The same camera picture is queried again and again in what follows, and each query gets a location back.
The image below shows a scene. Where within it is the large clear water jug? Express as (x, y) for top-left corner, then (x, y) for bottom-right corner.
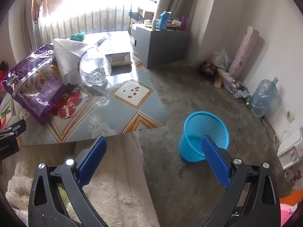
(250, 77), (279, 117)

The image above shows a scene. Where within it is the white plastic bag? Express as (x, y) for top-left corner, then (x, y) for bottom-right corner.
(211, 48), (231, 70)

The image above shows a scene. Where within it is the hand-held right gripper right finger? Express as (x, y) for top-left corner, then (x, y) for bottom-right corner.
(201, 135), (281, 227)

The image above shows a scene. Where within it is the blue plastic waste basket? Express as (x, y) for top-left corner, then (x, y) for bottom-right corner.
(178, 111), (230, 163)

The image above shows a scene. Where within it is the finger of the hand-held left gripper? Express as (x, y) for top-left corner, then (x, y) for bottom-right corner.
(0, 119), (27, 139)

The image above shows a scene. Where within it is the pink rolled board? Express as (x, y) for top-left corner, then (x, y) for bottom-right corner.
(228, 26), (259, 81)

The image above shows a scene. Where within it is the blue bottle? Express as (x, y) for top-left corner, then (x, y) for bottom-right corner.
(158, 11), (171, 31)

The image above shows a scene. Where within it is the metal balcony railing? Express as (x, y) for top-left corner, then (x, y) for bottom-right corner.
(33, 5), (133, 50)

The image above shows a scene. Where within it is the brown cardboard box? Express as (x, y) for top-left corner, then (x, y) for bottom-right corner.
(138, 9), (155, 19)

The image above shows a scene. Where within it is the orange pink cloth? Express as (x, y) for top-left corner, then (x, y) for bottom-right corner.
(279, 195), (301, 227)

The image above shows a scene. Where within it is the grey cabinet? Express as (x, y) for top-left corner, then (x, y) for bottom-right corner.
(131, 24), (191, 69)

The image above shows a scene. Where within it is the green plastic bag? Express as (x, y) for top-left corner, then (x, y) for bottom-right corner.
(70, 31), (86, 42)

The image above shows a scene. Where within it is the small cardboard box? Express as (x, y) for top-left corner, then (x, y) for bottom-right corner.
(105, 52), (132, 67)

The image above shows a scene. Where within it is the grey curtain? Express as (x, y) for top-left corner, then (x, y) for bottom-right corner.
(154, 0), (209, 29)

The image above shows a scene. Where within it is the white fluffy blanket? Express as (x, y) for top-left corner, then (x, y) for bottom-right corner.
(5, 132), (157, 227)

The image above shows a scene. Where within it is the white appliance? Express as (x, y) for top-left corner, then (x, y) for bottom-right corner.
(277, 126), (303, 171)

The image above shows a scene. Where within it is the white paper towel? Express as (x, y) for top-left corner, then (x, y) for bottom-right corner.
(52, 38), (95, 86)

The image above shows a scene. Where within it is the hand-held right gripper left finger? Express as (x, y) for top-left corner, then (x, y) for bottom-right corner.
(28, 136), (109, 227)

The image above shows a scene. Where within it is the clear plastic bottle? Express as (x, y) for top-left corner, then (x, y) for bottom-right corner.
(79, 47), (112, 87)

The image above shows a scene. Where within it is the purple snack bag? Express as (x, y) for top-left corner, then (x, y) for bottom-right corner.
(5, 44), (71, 126)

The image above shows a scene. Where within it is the pile of floor clutter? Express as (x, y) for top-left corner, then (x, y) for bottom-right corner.
(201, 60), (251, 104)

